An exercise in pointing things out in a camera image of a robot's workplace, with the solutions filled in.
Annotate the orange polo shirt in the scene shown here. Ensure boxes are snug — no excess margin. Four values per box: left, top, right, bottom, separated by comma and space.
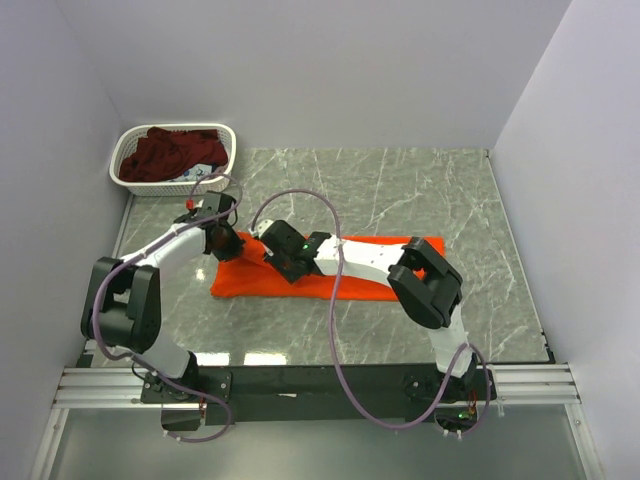
210, 232, 452, 302

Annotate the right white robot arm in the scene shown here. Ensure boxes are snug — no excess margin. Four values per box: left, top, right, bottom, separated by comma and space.
252, 220, 488, 401

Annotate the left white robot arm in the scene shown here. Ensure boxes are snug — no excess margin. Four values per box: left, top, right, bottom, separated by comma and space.
80, 191, 244, 402

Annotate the white printed shirt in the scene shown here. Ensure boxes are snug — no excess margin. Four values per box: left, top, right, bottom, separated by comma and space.
171, 164, 225, 183

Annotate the dark red shirt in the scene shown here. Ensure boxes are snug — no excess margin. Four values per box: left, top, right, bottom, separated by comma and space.
118, 127, 229, 183

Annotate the white plastic laundry basket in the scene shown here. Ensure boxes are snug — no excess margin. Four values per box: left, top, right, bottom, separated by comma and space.
109, 123, 237, 197

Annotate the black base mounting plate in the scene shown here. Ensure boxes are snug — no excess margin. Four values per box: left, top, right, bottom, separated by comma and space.
139, 363, 496, 427

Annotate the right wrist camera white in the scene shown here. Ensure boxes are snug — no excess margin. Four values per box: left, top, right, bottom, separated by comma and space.
250, 220, 273, 239

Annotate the aluminium rail frame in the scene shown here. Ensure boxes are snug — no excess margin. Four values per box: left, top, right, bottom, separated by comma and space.
30, 364, 605, 479

